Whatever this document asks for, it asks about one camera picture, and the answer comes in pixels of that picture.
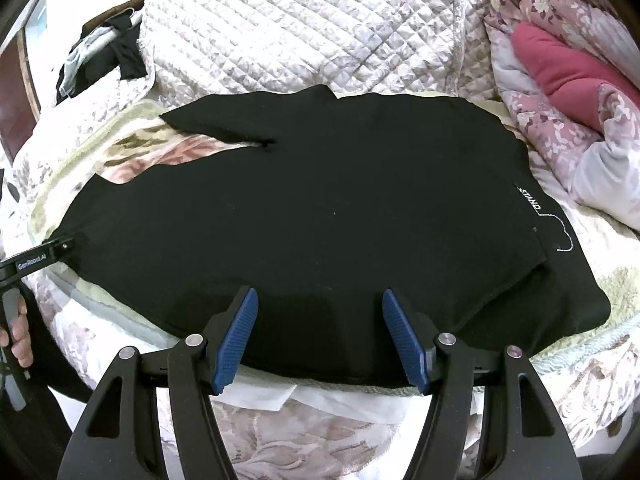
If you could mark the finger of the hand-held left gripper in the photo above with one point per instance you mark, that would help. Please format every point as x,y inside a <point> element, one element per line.
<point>61,250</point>

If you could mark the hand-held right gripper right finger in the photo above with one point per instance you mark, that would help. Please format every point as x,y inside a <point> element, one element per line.
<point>404,340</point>

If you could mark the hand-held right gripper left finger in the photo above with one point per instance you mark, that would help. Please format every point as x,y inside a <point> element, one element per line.
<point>239,340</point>

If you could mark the black pants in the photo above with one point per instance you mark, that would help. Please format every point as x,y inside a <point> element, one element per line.
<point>325,210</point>

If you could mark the person's left hand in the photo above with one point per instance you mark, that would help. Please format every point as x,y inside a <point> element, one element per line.
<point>21,340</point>

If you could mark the thin white cloth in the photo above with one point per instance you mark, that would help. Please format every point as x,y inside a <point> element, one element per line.
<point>325,401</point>

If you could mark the floral fleece blanket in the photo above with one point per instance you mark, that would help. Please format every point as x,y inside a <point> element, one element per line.
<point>150,150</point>

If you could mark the brown wooden headboard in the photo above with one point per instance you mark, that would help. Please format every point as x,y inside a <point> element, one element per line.
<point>22,105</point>

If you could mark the pale grey garment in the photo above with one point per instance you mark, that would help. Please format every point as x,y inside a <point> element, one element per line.
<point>75,62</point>

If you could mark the black garment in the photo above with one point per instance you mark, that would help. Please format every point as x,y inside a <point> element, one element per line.
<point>125,52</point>

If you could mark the pink floral comforter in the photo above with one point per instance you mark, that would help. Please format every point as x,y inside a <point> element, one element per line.
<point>560,125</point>

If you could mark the white quilted bedspread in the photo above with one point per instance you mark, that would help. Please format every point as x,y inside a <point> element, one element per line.
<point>300,25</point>

